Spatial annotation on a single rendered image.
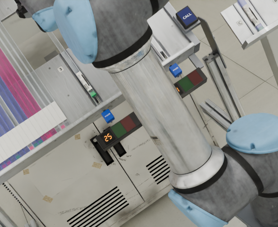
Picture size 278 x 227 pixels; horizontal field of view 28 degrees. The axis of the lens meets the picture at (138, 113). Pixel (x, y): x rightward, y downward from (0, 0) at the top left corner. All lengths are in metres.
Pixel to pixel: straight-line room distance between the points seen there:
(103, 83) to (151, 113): 0.58
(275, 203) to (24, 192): 0.99
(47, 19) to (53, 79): 0.31
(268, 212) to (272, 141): 0.19
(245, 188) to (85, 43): 0.42
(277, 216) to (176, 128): 0.34
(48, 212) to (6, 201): 0.76
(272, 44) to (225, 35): 1.22
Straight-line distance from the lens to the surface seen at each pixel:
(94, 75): 1.54
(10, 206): 2.71
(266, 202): 1.19
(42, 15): 1.28
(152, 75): 0.94
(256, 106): 2.43
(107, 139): 1.50
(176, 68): 1.52
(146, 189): 2.10
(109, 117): 1.49
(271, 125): 1.11
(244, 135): 1.10
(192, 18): 1.54
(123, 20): 0.89
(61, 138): 1.51
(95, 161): 1.95
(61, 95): 1.54
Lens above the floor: 1.49
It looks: 33 degrees down
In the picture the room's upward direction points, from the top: 30 degrees counter-clockwise
